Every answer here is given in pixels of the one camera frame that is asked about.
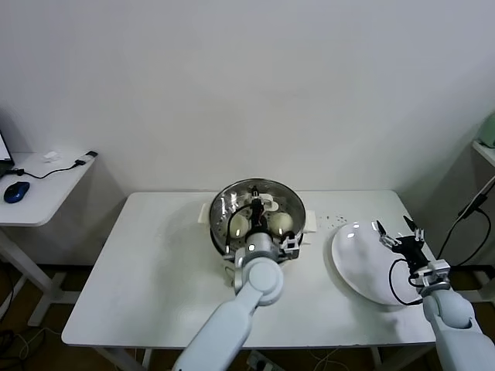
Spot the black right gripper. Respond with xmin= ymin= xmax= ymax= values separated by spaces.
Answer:
xmin=372 ymin=215 xmax=430 ymax=271

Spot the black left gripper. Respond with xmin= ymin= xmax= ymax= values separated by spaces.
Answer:
xmin=250 ymin=186 xmax=270 ymax=233

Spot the white steamed baozi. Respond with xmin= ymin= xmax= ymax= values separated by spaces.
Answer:
xmin=270 ymin=213 xmax=294 ymax=235
xmin=230 ymin=215 xmax=251 ymax=237

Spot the stainless steel steamer basket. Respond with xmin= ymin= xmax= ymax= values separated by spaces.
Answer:
xmin=198 ymin=177 xmax=319 ymax=264

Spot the large white round plate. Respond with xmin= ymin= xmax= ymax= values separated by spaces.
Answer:
xmin=330 ymin=221 xmax=426 ymax=307

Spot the white shelf table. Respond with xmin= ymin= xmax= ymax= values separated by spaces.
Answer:
xmin=470 ymin=139 xmax=495 ymax=171

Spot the pale green object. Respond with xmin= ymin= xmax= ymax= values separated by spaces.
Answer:
xmin=479 ymin=115 xmax=495 ymax=150

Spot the white floor power strip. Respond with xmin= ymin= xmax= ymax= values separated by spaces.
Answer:
xmin=247 ymin=349 xmax=275 ymax=371

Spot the white side desk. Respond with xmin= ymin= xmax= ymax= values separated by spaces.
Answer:
xmin=0 ymin=152 xmax=100 ymax=328

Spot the blue computer mouse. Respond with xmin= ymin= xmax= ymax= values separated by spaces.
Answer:
xmin=3 ymin=180 xmax=31 ymax=203

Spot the black laptop computer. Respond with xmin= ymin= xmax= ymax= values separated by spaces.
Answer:
xmin=0 ymin=131 xmax=15 ymax=179

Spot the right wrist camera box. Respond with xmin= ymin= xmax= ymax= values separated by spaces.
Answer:
xmin=411 ymin=259 xmax=452 ymax=289

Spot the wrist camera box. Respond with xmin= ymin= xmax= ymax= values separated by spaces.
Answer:
xmin=280 ymin=230 xmax=303 ymax=259
xmin=411 ymin=259 xmax=452 ymax=289

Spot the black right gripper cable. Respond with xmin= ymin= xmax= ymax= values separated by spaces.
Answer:
xmin=388 ymin=258 xmax=425 ymax=306

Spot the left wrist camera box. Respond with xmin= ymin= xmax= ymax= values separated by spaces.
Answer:
xmin=280 ymin=230 xmax=303 ymax=259

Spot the black hanging power cable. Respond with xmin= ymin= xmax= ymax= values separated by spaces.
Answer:
xmin=436 ymin=180 xmax=490 ymax=267

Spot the black cable with adapter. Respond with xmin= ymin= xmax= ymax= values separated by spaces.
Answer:
xmin=9 ymin=151 xmax=97 ymax=181

